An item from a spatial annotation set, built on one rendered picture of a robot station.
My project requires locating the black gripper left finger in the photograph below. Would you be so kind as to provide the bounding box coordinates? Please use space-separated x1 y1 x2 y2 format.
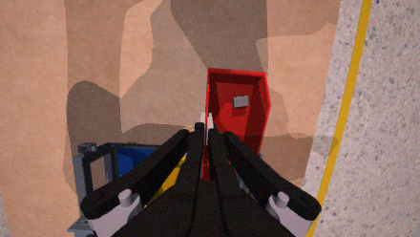
80 112 205 237

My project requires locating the small grey block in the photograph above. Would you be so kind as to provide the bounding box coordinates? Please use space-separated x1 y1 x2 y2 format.
232 95 249 108

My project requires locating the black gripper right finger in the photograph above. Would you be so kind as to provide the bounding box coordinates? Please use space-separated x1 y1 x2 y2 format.
206 113 322 237

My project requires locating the yellow bin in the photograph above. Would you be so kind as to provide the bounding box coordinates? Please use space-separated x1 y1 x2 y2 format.
145 153 187 207

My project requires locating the dark red bin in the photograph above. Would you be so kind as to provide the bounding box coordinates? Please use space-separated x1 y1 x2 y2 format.
202 69 271 166

